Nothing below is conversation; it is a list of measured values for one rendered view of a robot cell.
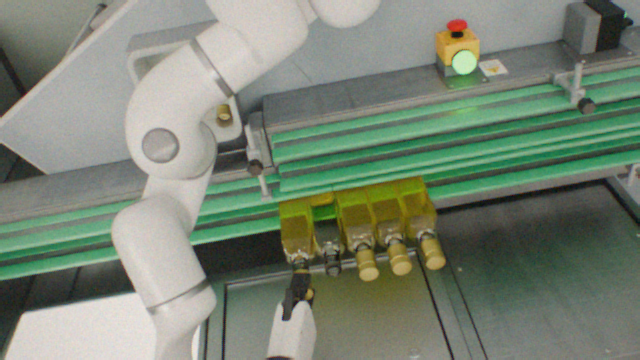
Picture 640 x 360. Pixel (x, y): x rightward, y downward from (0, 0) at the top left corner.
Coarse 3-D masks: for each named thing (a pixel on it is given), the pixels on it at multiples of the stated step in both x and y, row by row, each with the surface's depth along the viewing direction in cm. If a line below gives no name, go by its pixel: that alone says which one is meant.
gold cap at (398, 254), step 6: (390, 246) 94; (396, 246) 93; (402, 246) 93; (390, 252) 93; (396, 252) 92; (402, 252) 92; (390, 258) 93; (396, 258) 91; (402, 258) 91; (408, 258) 92; (396, 264) 90; (402, 264) 91; (408, 264) 91; (396, 270) 91; (402, 270) 92; (408, 270) 92
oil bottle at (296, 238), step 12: (288, 204) 105; (300, 204) 104; (288, 216) 102; (300, 216) 102; (288, 228) 100; (300, 228) 99; (288, 240) 97; (300, 240) 97; (312, 240) 101; (288, 252) 96; (300, 252) 96; (312, 252) 98
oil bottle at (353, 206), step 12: (336, 192) 105; (348, 192) 104; (360, 192) 104; (348, 204) 102; (360, 204) 101; (348, 216) 99; (360, 216) 99; (348, 228) 97; (360, 228) 96; (372, 228) 96; (348, 240) 97; (360, 240) 96; (372, 240) 97
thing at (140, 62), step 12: (144, 48) 96; (156, 48) 96; (168, 48) 96; (132, 60) 97; (144, 60) 103; (156, 60) 105; (132, 72) 98; (144, 72) 102; (204, 120) 114; (216, 132) 110; (228, 132) 110
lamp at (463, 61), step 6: (456, 54) 104; (462, 54) 103; (468, 54) 102; (456, 60) 103; (462, 60) 102; (468, 60) 102; (474, 60) 103; (456, 66) 103; (462, 66) 103; (468, 66) 103; (474, 66) 104; (462, 72) 104; (468, 72) 104
